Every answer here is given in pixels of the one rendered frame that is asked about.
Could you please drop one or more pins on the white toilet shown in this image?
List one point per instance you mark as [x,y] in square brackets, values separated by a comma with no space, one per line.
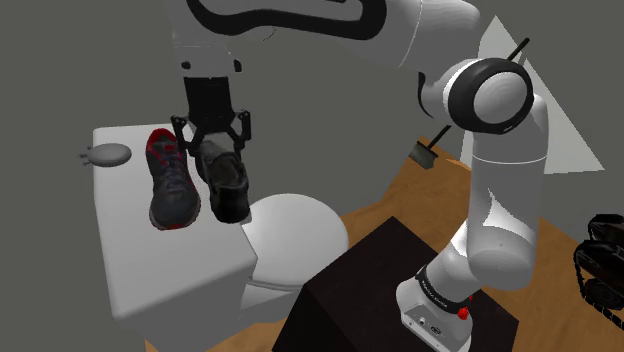
[170,273]

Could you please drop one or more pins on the black boxy object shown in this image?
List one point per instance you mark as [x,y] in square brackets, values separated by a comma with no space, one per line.
[602,263]

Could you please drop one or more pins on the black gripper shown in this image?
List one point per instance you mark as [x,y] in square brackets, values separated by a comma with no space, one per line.
[208,102]

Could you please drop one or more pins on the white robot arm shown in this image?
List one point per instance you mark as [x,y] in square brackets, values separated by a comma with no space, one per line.
[502,195]

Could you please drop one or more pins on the black ankle boot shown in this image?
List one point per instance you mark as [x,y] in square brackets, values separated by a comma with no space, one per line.
[227,187]

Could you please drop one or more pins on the grey and red sneaker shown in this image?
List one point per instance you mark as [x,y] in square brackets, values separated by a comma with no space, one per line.
[171,190]

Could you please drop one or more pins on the dark robot stand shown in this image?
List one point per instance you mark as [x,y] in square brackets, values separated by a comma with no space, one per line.
[360,297]

